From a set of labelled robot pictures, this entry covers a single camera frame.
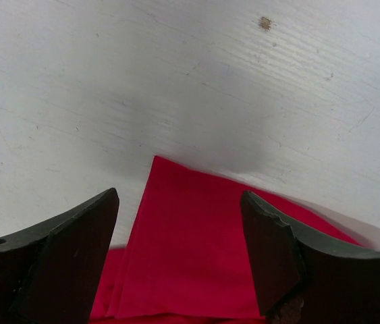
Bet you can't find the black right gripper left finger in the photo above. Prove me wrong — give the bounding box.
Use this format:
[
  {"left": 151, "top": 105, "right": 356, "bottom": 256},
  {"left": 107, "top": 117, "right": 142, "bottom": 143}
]
[{"left": 0, "top": 188, "right": 119, "bottom": 323}]

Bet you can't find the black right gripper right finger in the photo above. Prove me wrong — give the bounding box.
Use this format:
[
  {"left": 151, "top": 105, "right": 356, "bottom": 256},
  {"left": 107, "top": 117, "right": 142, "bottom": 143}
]
[{"left": 240, "top": 191, "right": 380, "bottom": 323}]

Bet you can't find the bright red t shirt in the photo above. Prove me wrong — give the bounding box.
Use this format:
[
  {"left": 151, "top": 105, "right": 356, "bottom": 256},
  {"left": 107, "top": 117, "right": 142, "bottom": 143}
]
[{"left": 90, "top": 155, "right": 362, "bottom": 324}]

